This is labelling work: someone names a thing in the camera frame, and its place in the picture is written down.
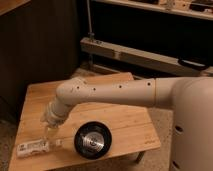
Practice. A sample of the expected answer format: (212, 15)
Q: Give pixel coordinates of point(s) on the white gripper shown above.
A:
(54, 115)

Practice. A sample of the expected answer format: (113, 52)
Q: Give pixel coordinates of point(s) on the clear plastic labelled bottle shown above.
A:
(35, 147)

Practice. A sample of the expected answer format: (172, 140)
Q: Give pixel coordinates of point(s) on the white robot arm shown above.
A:
(190, 99)

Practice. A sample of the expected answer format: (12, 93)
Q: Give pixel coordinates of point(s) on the black ceramic bowl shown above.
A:
(93, 140)

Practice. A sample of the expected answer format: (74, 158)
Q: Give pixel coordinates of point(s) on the wooden table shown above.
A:
(131, 127)

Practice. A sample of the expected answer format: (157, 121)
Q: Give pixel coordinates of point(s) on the grey wooden beam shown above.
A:
(141, 58)

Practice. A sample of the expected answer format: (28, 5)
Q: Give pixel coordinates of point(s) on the metal pole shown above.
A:
(91, 33)

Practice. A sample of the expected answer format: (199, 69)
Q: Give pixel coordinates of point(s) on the wooden shelf with items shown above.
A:
(186, 8)

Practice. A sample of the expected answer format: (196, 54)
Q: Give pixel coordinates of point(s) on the black handle on beam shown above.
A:
(192, 65)

